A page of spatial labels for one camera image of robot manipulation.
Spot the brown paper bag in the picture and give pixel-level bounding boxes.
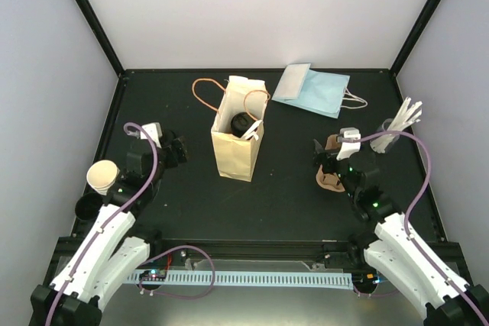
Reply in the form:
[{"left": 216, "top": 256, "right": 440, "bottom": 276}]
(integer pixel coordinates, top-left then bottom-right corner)
[{"left": 192, "top": 76, "right": 270, "bottom": 182}]

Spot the white paper-wrapped straw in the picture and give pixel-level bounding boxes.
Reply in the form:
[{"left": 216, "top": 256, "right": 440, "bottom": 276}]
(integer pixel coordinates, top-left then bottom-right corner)
[{"left": 240, "top": 120, "right": 263, "bottom": 140}]

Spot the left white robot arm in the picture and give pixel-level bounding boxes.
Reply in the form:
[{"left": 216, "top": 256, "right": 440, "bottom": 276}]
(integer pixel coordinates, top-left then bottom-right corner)
[{"left": 31, "top": 134, "right": 188, "bottom": 325}]

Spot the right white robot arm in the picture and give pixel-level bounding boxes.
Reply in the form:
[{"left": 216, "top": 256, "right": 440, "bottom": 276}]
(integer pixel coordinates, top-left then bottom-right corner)
[{"left": 314, "top": 140, "right": 488, "bottom": 325}]

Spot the blue paper bag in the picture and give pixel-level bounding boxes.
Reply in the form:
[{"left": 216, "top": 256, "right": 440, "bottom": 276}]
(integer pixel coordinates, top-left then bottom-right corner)
[{"left": 271, "top": 64, "right": 368, "bottom": 118}]

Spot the paper cup stack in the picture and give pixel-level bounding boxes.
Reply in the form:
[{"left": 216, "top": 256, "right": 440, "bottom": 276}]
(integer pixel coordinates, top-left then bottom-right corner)
[{"left": 86, "top": 160, "right": 119, "bottom": 195}]

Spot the right small circuit board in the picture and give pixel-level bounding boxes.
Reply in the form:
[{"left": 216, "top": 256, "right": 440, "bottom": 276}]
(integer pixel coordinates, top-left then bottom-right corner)
[{"left": 352, "top": 272, "right": 387, "bottom": 285}]

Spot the small circuit board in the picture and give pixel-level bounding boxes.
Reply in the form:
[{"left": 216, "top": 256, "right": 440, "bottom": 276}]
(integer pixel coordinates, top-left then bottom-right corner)
[
  {"left": 139, "top": 270, "right": 167, "bottom": 282},
  {"left": 352, "top": 272, "right": 387, "bottom": 285}
]

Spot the left small circuit board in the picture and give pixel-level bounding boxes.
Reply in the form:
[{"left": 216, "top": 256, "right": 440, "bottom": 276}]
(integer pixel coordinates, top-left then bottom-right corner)
[{"left": 139, "top": 270, "right": 167, "bottom": 282}]

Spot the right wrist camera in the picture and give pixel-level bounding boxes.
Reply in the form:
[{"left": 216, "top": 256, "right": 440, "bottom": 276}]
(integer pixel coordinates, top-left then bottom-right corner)
[{"left": 336, "top": 127, "right": 361, "bottom": 161}]

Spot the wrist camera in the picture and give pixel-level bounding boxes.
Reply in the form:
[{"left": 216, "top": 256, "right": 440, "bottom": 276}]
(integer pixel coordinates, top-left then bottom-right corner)
[
  {"left": 336, "top": 127, "right": 361, "bottom": 161},
  {"left": 140, "top": 122, "right": 164, "bottom": 148}
]

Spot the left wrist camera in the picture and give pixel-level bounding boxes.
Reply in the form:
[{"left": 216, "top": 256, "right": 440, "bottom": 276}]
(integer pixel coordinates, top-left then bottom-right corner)
[{"left": 140, "top": 122, "right": 164, "bottom": 148}]

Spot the black mounting rail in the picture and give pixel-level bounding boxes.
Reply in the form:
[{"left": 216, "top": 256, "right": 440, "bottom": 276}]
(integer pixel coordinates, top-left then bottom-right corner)
[{"left": 151, "top": 239, "right": 355, "bottom": 268}]

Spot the light blue cable duct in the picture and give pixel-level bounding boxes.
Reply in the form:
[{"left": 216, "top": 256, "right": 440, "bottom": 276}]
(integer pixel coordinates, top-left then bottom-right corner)
[{"left": 124, "top": 270, "right": 353, "bottom": 290}]

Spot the left black frame post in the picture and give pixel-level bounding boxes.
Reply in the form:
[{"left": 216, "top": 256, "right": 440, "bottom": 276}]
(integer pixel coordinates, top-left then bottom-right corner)
[{"left": 75, "top": 0, "right": 125, "bottom": 76}]

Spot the black frame post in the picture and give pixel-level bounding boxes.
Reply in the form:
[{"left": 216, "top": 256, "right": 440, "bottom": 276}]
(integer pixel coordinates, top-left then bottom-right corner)
[
  {"left": 390, "top": 0, "right": 442, "bottom": 76},
  {"left": 75, "top": 0, "right": 125, "bottom": 76}
]

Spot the right black frame post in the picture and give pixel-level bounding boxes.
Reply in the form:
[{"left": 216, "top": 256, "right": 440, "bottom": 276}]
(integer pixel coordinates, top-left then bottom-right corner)
[{"left": 390, "top": 0, "right": 442, "bottom": 76}]

